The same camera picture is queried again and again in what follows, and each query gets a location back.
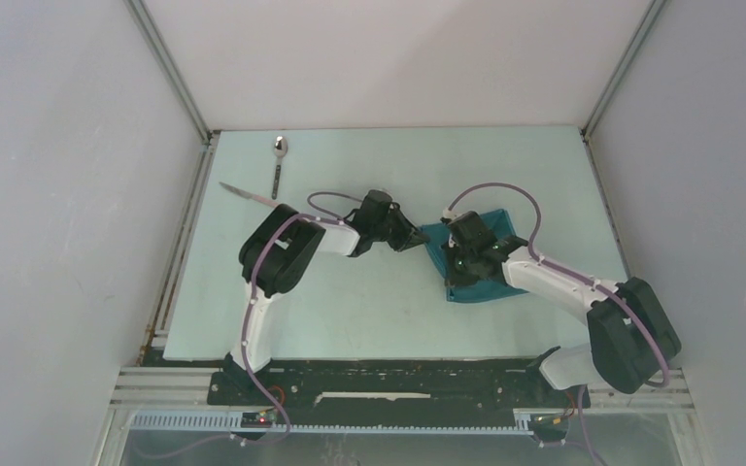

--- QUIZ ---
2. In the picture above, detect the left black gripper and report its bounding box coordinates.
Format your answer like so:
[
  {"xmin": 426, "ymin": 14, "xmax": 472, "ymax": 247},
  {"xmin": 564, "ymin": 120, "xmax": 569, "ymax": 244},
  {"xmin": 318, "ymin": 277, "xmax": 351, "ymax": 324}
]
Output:
[{"xmin": 370, "ymin": 204, "xmax": 428, "ymax": 252}]

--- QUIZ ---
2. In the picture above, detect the grey slotted cable duct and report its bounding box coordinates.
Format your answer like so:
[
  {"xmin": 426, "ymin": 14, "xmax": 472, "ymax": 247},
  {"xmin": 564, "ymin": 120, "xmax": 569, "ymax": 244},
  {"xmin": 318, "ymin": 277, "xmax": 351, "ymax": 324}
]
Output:
[{"xmin": 129, "ymin": 410, "xmax": 533, "ymax": 436}]

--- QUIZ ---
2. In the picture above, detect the silver spoon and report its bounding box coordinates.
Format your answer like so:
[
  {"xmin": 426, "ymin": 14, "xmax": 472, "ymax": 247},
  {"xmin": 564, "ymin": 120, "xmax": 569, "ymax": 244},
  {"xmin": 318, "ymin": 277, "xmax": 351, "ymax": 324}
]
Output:
[{"xmin": 271, "ymin": 136, "xmax": 288, "ymax": 200}]

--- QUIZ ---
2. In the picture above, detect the teal cloth napkin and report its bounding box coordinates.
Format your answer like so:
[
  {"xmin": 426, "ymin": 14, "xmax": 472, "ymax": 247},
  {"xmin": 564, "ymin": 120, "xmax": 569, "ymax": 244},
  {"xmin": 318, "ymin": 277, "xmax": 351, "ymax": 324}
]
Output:
[{"xmin": 420, "ymin": 209, "xmax": 526, "ymax": 304}]

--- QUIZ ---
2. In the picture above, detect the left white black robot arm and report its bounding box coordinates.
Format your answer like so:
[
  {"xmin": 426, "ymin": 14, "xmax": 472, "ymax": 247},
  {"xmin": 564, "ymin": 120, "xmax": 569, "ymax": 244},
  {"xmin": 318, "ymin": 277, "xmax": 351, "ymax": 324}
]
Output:
[{"xmin": 220, "ymin": 182, "xmax": 429, "ymax": 405}]

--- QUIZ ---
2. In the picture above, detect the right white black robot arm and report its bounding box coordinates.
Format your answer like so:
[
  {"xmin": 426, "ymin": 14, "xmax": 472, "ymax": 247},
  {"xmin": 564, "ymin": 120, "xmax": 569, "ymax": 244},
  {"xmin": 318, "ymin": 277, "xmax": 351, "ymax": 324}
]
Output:
[{"xmin": 441, "ymin": 212, "xmax": 682, "ymax": 406}]

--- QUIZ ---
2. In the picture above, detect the silver knife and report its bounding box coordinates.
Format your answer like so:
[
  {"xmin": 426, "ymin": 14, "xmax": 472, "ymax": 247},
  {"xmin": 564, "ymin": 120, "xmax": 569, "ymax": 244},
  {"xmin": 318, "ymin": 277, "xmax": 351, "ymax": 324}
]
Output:
[{"xmin": 219, "ymin": 182, "xmax": 280, "ymax": 209}]

